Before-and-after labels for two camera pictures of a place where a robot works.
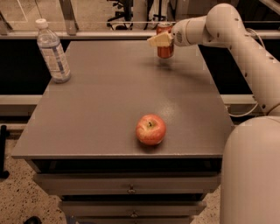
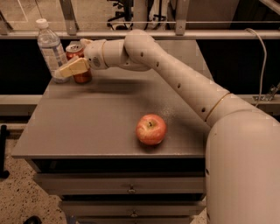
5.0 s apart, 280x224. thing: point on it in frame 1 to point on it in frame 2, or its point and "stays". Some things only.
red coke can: x=166 y=51 to x=72 y=52
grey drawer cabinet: x=82 y=141 stays
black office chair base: x=126 y=13 stays
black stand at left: x=4 y=134 stays
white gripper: x=178 y=35 to x=94 y=55
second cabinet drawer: x=132 y=207 stays
